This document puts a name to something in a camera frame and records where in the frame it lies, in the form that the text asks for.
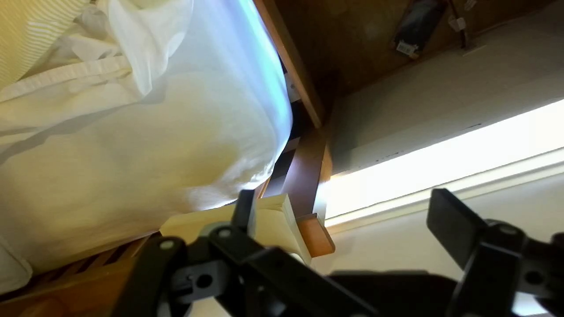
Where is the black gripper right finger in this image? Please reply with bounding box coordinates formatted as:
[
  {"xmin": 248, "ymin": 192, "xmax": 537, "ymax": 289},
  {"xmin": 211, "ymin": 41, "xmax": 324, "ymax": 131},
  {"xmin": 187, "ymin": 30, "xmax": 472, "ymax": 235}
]
[{"xmin": 425, "ymin": 187, "xmax": 564, "ymax": 317}]

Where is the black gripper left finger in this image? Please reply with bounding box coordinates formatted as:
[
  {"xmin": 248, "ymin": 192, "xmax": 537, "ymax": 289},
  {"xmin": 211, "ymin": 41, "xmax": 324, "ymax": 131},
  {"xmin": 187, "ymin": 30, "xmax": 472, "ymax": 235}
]
[{"xmin": 111, "ymin": 189, "xmax": 377, "ymax": 317}]

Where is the white sheeted mattress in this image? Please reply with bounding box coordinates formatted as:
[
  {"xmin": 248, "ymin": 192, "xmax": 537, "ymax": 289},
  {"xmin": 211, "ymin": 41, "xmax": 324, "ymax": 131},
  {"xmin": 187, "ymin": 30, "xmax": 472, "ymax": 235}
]
[{"xmin": 0, "ymin": 0, "xmax": 294, "ymax": 296}]

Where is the black box with white label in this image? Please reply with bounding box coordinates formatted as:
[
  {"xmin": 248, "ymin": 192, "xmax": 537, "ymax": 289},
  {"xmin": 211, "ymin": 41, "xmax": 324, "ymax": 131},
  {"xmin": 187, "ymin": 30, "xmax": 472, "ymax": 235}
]
[{"xmin": 393, "ymin": 0, "xmax": 449, "ymax": 60}]

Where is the wooden bunk bed frame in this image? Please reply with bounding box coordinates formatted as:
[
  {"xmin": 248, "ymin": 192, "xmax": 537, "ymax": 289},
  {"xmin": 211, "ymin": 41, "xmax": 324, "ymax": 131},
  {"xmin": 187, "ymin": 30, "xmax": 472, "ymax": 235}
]
[{"xmin": 0, "ymin": 0, "xmax": 338, "ymax": 317}]

